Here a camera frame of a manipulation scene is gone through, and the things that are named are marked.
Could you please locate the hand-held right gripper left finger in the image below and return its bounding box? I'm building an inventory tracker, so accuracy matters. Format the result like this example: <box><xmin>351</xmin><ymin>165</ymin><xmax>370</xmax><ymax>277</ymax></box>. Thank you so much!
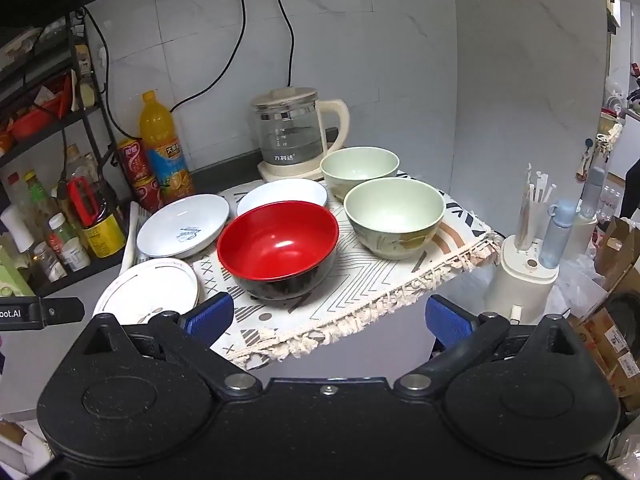
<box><xmin>80</xmin><ymin>291</ymin><xmax>262</xmax><ymax>402</ymax></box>

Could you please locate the red and black bowl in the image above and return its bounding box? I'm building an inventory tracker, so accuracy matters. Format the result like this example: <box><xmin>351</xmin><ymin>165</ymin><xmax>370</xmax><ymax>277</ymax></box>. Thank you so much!
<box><xmin>216</xmin><ymin>202</ymin><xmax>340</xmax><ymax>302</ymax></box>

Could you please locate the black power cable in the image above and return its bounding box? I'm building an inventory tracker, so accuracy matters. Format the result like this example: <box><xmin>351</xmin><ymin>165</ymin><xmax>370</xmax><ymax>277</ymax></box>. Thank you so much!
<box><xmin>82</xmin><ymin>6</ymin><xmax>132</xmax><ymax>141</ymax></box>
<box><xmin>169</xmin><ymin>0</ymin><xmax>249</xmax><ymax>113</ymax></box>
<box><xmin>268</xmin><ymin>0</ymin><xmax>296</xmax><ymax>90</ymax></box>

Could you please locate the white chopstick sterilizer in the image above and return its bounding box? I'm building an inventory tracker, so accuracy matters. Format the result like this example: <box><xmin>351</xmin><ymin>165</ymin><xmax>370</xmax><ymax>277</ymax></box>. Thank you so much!
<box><xmin>487</xmin><ymin>232</ymin><xmax>562</xmax><ymax>326</ymax></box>

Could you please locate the white plate thin dark rim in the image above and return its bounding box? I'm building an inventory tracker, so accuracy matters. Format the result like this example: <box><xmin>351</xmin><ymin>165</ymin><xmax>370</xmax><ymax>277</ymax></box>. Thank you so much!
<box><xmin>92</xmin><ymin>258</ymin><xmax>200</xmax><ymax>326</ymax></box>

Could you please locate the glass kettle cream handle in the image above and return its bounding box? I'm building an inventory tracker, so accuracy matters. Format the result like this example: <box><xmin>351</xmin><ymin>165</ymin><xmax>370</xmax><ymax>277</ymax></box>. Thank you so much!
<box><xmin>251</xmin><ymin>88</ymin><xmax>350</xmax><ymax>172</ymax></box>

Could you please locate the dark oil bottle yellow label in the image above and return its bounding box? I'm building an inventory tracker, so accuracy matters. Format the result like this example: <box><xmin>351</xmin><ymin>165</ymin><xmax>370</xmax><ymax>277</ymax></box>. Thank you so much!
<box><xmin>66</xmin><ymin>160</ymin><xmax>127</xmax><ymax>259</ymax></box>

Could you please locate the brown cardboard box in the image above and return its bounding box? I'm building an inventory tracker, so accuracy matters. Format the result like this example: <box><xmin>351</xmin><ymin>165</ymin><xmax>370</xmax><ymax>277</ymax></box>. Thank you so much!
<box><xmin>570</xmin><ymin>305</ymin><xmax>640</xmax><ymax>402</ymax></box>
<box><xmin>592</xmin><ymin>217</ymin><xmax>640</xmax><ymax>292</ymax></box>

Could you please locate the small clear glass jar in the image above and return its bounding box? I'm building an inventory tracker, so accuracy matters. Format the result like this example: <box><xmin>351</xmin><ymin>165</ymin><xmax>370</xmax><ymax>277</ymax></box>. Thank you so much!
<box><xmin>31</xmin><ymin>242</ymin><xmax>68</xmax><ymax>283</ymax></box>

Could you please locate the bundle of white chopsticks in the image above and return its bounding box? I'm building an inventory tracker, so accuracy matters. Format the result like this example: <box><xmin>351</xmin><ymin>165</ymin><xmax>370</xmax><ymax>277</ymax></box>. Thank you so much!
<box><xmin>515</xmin><ymin>162</ymin><xmax>557</xmax><ymax>251</ymax></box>

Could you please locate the black metal shelf rack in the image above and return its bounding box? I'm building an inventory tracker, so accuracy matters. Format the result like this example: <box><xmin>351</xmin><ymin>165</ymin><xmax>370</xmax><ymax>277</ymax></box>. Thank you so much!
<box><xmin>0</xmin><ymin>7</ymin><xmax>132</xmax><ymax>297</ymax></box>

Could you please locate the clear bottle yellow liquid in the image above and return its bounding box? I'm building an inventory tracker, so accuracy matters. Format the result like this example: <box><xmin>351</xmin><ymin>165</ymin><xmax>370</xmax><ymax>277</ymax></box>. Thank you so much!
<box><xmin>22</xmin><ymin>170</ymin><xmax>56</xmax><ymax>242</ymax></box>

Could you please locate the red drink can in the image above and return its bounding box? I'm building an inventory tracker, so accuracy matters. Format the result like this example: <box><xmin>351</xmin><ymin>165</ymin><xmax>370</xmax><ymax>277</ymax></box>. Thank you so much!
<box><xmin>131</xmin><ymin>175</ymin><xmax>163</xmax><ymax>212</ymax></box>
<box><xmin>116</xmin><ymin>137</ymin><xmax>151</xmax><ymax>184</ymax></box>

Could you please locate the white jar with label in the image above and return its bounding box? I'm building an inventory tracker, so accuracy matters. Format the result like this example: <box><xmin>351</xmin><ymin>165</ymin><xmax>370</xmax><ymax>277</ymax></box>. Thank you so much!
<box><xmin>47</xmin><ymin>212</ymin><xmax>92</xmax><ymax>272</ymax></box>

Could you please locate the orange juice bottle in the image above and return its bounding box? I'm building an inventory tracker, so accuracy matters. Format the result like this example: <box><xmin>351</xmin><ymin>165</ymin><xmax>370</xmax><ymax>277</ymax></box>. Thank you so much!
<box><xmin>139</xmin><ymin>91</ymin><xmax>195</xmax><ymax>206</ymax></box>

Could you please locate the red plastic basket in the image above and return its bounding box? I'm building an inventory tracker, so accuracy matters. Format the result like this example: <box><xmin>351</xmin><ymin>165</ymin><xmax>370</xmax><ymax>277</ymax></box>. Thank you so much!
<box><xmin>10</xmin><ymin>75</ymin><xmax>74</xmax><ymax>142</ymax></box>

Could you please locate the green drink mix box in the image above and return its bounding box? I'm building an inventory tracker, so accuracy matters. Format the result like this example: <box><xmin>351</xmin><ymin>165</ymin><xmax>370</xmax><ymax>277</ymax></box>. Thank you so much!
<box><xmin>0</xmin><ymin>247</ymin><xmax>37</xmax><ymax>297</ymax></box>

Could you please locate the tall grey blue bottle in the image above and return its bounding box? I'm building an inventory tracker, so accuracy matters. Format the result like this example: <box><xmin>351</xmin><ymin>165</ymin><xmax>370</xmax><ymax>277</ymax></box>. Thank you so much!
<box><xmin>575</xmin><ymin>166</ymin><xmax>607</xmax><ymax>221</ymax></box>

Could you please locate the white plate blue print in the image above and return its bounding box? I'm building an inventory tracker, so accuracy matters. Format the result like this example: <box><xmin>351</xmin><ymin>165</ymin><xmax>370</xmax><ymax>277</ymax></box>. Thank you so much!
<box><xmin>136</xmin><ymin>193</ymin><xmax>231</xmax><ymax>260</ymax></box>
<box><xmin>236</xmin><ymin>178</ymin><xmax>329</xmax><ymax>218</ymax></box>

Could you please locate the pale blue bottle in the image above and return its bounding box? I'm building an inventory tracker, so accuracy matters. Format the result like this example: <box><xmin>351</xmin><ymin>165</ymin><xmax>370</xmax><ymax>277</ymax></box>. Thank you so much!
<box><xmin>540</xmin><ymin>200</ymin><xmax>578</xmax><ymax>270</ymax></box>

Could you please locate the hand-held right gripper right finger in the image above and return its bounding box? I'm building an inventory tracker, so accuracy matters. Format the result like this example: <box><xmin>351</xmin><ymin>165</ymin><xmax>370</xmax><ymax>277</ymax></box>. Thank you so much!
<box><xmin>393</xmin><ymin>294</ymin><xmax>577</xmax><ymax>402</ymax></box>

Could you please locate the white plastic bottle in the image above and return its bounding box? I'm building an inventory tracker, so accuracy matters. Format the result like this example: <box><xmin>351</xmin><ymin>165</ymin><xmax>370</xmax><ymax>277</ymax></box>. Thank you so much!
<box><xmin>0</xmin><ymin>205</ymin><xmax>36</xmax><ymax>254</ymax></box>

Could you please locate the patterned fringed table cloth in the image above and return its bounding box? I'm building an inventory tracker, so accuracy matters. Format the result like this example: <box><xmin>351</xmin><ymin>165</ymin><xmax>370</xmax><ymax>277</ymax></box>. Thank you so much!
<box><xmin>120</xmin><ymin>172</ymin><xmax>503</xmax><ymax>372</ymax></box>

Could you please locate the white plastic bag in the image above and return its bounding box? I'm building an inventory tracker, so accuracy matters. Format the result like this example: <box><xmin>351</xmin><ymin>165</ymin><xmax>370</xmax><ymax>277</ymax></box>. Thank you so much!
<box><xmin>545</xmin><ymin>255</ymin><xmax>621</xmax><ymax>322</ymax></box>

